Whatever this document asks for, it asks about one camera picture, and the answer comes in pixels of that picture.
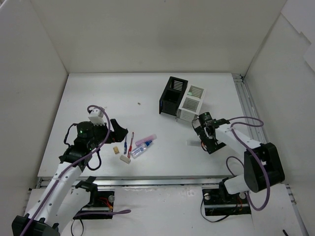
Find aluminium front rail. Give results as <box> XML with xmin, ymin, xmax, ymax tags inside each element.
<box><xmin>36</xmin><ymin>174</ymin><xmax>276</xmax><ymax>189</ymax></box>

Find white eraser block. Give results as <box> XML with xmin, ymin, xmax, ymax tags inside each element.
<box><xmin>120</xmin><ymin>155</ymin><xmax>131</xmax><ymax>164</ymax></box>

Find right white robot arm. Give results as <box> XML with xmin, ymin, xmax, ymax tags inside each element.
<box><xmin>193</xmin><ymin>112</ymin><xmax>285</xmax><ymax>203</ymax></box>

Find black slotted container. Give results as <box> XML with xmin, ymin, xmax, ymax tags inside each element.
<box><xmin>159</xmin><ymin>76</ymin><xmax>188</xmax><ymax>116</ymax></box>

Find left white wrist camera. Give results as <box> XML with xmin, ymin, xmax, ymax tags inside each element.
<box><xmin>88</xmin><ymin>108</ymin><xmax>106</xmax><ymax>126</ymax></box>

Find orange highlighter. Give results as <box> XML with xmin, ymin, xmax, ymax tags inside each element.
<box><xmin>187</xmin><ymin>140</ymin><xmax>201</xmax><ymax>147</ymax></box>

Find aluminium right rail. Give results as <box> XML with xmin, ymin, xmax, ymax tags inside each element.
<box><xmin>232</xmin><ymin>73</ymin><xmax>300</xmax><ymax>209</ymax></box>

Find clear bottle blue cap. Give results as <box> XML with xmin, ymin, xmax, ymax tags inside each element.
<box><xmin>130</xmin><ymin>140</ymin><xmax>152</xmax><ymax>158</ymax></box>

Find white slotted container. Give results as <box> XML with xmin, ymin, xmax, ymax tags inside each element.
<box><xmin>176</xmin><ymin>84</ymin><xmax>207</xmax><ymax>122</ymax></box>

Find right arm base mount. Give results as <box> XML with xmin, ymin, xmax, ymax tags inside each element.
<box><xmin>200</xmin><ymin>188</ymin><xmax>252</xmax><ymax>223</ymax></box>

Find aluminium rail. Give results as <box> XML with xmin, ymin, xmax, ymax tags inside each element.
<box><xmin>36</xmin><ymin>174</ymin><xmax>276</xmax><ymax>189</ymax></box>
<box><xmin>232</xmin><ymin>73</ymin><xmax>300</xmax><ymax>209</ymax></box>

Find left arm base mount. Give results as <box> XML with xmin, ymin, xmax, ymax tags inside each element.
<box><xmin>73</xmin><ymin>176</ymin><xmax>115</xmax><ymax>220</ymax></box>

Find red pen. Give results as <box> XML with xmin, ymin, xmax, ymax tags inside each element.
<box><xmin>127</xmin><ymin>132</ymin><xmax>134</xmax><ymax>159</ymax></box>

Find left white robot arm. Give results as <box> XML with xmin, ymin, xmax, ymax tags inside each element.
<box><xmin>12</xmin><ymin>118</ymin><xmax>128</xmax><ymax>236</ymax></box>

